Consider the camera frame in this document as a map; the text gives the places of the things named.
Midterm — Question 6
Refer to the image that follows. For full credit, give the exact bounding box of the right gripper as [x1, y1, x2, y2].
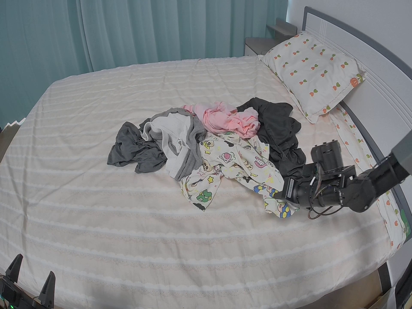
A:
[273, 176, 314, 210]

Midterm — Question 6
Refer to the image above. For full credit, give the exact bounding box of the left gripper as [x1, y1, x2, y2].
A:
[0, 254, 56, 309]

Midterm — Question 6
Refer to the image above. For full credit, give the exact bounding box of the white printed pyjama top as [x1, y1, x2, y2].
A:
[180, 132, 301, 220]

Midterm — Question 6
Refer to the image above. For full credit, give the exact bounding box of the bed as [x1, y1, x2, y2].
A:
[0, 7, 412, 309]

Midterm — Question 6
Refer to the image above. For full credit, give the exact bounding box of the black garment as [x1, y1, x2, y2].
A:
[236, 97, 307, 178]

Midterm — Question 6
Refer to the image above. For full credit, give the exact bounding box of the pink garment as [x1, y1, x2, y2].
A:
[183, 101, 261, 139]

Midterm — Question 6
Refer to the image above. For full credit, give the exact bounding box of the white printed pillow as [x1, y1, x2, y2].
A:
[259, 32, 367, 124]

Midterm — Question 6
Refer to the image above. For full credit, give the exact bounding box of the grey and white garment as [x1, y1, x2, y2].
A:
[142, 108, 206, 181]

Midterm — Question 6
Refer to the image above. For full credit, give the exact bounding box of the grey bedside table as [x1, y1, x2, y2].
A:
[245, 18, 297, 57]

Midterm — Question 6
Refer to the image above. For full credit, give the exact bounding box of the dark grey garment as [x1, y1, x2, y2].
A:
[107, 121, 168, 174]

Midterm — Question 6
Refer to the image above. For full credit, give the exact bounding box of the black cable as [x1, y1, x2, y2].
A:
[306, 203, 333, 220]

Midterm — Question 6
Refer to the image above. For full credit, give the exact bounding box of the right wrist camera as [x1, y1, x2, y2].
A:
[302, 163, 319, 180]

